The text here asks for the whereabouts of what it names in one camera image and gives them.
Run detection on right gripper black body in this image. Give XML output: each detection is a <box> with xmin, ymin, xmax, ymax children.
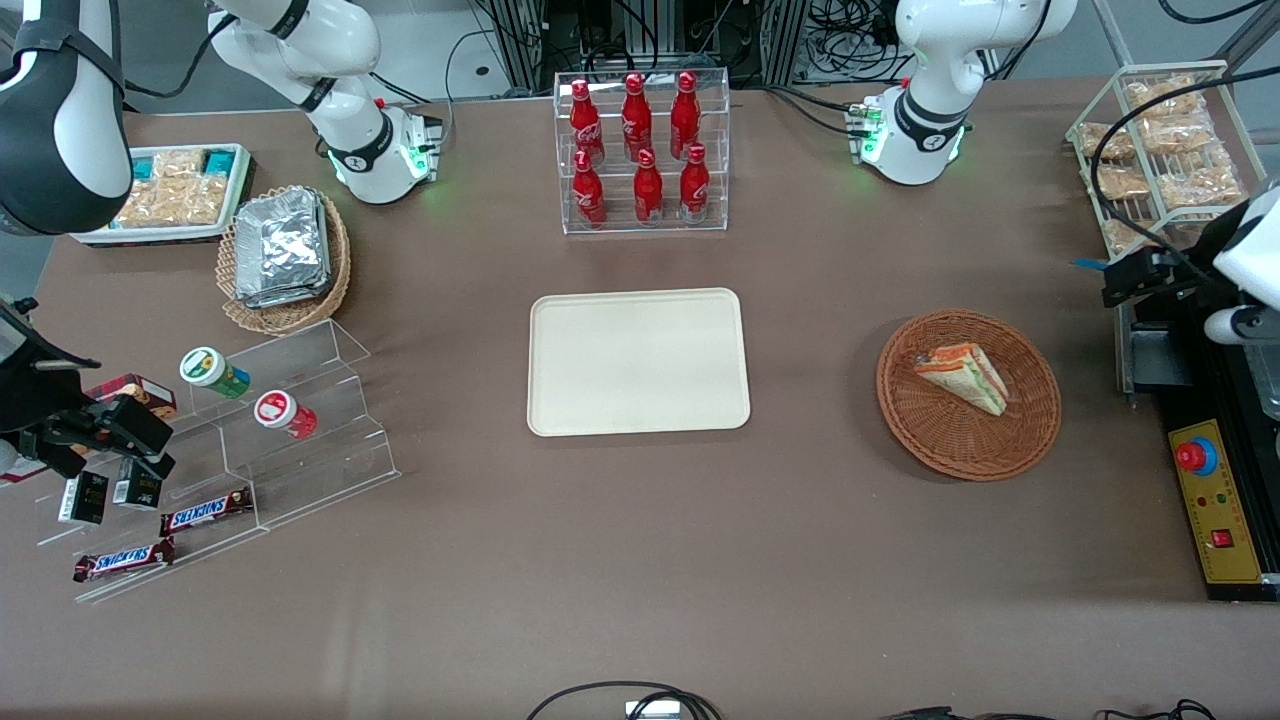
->
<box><xmin>0</xmin><ymin>298</ymin><xmax>101</xmax><ymax>466</ymax></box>

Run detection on black base cables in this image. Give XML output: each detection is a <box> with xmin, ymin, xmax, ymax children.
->
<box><xmin>765</xmin><ymin>82</ymin><xmax>873</xmax><ymax>137</ymax></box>

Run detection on green snack cup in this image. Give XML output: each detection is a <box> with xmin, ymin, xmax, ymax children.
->
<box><xmin>179</xmin><ymin>346</ymin><xmax>252</xmax><ymax>400</ymax></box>

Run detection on red snack cup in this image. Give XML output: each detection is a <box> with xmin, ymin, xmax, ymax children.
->
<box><xmin>253</xmin><ymin>389</ymin><xmax>319</xmax><ymax>440</ymax></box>

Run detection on clear acrylic stepped stand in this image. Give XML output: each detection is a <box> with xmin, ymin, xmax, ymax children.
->
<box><xmin>33</xmin><ymin>319</ymin><xmax>403</xmax><ymax>605</ymax></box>

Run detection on white snack tray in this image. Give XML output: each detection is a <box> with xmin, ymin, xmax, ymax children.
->
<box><xmin>70</xmin><ymin>143</ymin><xmax>255</xmax><ymax>248</ymax></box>

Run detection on black looped cables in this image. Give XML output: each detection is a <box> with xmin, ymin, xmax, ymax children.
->
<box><xmin>524</xmin><ymin>680</ymin><xmax>723</xmax><ymax>720</ymax></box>

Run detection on dark red snack box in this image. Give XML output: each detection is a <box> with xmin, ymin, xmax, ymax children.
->
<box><xmin>84</xmin><ymin>373</ymin><xmax>179</xmax><ymax>422</ymax></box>

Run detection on red cola bottle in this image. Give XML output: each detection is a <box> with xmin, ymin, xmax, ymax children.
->
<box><xmin>571</xmin><ymin>148</ymin><xmax>609</xmax><ymax>230</ymax></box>
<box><xmin>679</xmin><ymin>143</ymin><xmax>712</xmax><ymax>224</ymax></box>
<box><xmin>633</xmin><ymin>149</ymin><xmax>665</xmax><ymax>226</ymax></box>
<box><xmin>621</xmin><ymin>72</ymin><xmax>654</xmax><ymax>161</ymax></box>
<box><xmin>669</xmin><ymin>71</ymin><xmax>702</xmax><ymax>159</ymax></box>
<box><xmin>569</xmin><ymin>80</ymin><xmax>607</xmax><ymax>167</ymax></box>

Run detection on triangle sandwich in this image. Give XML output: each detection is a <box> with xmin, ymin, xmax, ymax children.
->
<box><xmin>914</xmin><ymin>343</ymin><xmax>1009</xmax><ymax>417</ymax></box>

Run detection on beige cracker packets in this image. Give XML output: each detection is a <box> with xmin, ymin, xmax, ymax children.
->
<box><xmin>113</xmin><ymin>150</ymin><xmax>233</xmax><ymax>230</ymax></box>

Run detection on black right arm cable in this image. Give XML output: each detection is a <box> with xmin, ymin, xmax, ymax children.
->
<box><xmin>120</xmin><ymin>14</ymin><xmax>239</xmax><ymax>101</ymax></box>

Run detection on tangled black cables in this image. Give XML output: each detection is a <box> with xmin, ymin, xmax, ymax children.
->
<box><xmin>808</xmin><ymin>0</ymin><xmax>913</xmax><ymax>83</ymax></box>

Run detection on black control box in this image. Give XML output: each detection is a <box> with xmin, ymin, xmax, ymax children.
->
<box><xmin>1115</xmin><ymin>280</ymin><xmax>1280</xmax><ymax>603</ymax></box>

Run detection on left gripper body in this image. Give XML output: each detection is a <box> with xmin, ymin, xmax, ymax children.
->
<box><xmin>1160</xmin><ymin>205</ymin><xmax>1246</xmax><ymax>313</ymax></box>

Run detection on oval tan wicker basket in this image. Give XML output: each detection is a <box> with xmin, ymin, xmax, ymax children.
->
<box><xmin>216</xmin><ymin>186</ymin><xmax>353</xmax><ymax>337</ymax></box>

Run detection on round brown wicker basket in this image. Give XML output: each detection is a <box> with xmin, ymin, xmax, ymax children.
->
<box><xmin>876</xmin><ymin>309</ymin><xmax>1063</xmax><ymax>483</ymax></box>

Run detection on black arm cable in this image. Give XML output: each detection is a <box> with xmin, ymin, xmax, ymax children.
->
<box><xmin>120</xmin><ymin>14</ymin><xmax>239</xmax><ymax>101</ymax></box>
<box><xmin>1089</xmin><ymin>66</ymin><xmax>1280</xmax><ymax>291</ymax></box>

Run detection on aluminium frame structure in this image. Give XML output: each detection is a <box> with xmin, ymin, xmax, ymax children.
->
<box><xmin>488</xmin><ymin>0</ymin><xmax>813</xmax><ymax>93</ymax></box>

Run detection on white wire rack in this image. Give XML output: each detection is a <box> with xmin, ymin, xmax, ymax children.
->
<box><xmin>1064</xmin><ymin>60</ymin><xmax>1273</xmax><ymax>263</ymax></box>

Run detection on beige rectangular tray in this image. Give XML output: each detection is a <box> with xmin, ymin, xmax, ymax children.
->
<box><xmin>527</xmin><ymin>288</ymin><xmax>752</xmax><ymax>439</ymax></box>

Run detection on silver foil packet stack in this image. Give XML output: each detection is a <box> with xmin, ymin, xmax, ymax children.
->
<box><xmin>233</xmin><ymin>186</ymin><xmax>333</xmax><ymax>310</ymax></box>

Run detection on Snickers chocolate bar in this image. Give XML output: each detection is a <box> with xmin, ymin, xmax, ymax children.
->
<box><xmin>71</xmin><ymin>537</ymin><xmax>177</xmax><ymax>584</ymax></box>
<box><xmin>159</xmin><ymin>486</ymin><xmax>254</xmax><ymax>539</ymax></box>

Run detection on beige snack packet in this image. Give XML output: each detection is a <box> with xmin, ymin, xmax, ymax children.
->
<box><xmin>1154</xmin><ymin>163</ymin><xmax>1244</xmax><ymax>212</ymax></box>
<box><xmin>1124</xmin><ymin>77</ymin><xmax>1201</xmax><ymax>117</ymax></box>
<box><xmin>1140</xmin><ymin>114</ymin><xmax>1217</xmax><ymax>157</ymax></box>
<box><xmin>1077</xmin><ymin>121</ymin><xmax>1137</xmax><ymax>162</ymax></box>
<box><xmin>1094</xmin><ymin>164</ymin><xmax>1152</xmax><ymax>202</ymax></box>

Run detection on yellow control panel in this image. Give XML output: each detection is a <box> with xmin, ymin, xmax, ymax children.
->
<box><xmin>1167</xmin><ymin>418</ymin><xmax>1264</xmax><ymax>585</ymax></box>

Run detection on clear acrylic bottle rack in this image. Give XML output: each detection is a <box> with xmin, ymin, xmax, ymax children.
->
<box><xmin>554</xmin><ymin>68</ymin><xmax>731</xmax><ymax>237</ymax></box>

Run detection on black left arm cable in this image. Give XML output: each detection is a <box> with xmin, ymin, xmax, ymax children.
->
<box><xmin>1089</xmin><ymin>66</ymin><xmax>1280</xmax><ymax>291</ymax></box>

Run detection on small black box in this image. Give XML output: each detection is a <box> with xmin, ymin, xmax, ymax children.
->
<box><xmin>57</xmin><ymin>470</ymin><xmax>110</xmax><ymax>527</ymax></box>
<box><xmin>111</xmin><ymin>458</ymin><xmax>164</xmax><ymax>512</ymax></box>

